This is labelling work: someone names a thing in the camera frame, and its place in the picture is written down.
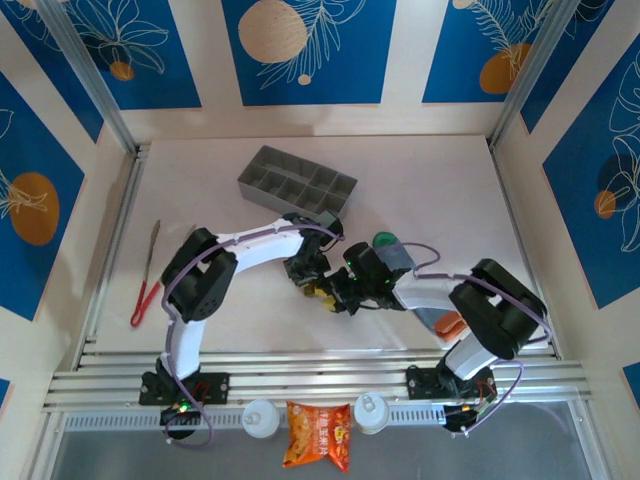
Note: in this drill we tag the grey divided organizer box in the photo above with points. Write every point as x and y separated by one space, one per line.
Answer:
295 185

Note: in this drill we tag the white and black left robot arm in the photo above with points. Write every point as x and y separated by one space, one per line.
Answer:
265 247

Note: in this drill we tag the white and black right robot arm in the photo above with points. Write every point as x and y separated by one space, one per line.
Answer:
425 295

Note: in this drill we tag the white pull-tab can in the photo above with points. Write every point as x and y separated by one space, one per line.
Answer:
371 412

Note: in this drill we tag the orange snack bag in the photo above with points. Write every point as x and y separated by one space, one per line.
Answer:
315 432

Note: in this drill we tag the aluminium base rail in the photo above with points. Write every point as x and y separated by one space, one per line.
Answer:
320 372

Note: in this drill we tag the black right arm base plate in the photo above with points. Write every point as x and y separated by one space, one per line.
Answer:
422 382

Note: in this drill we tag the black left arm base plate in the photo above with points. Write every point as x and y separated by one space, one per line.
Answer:
215 387

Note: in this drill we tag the aluminium side rail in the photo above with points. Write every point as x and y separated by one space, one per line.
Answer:
117 240
522 250

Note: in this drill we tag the aluminium corner post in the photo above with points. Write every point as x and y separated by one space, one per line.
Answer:
530 75
95 75

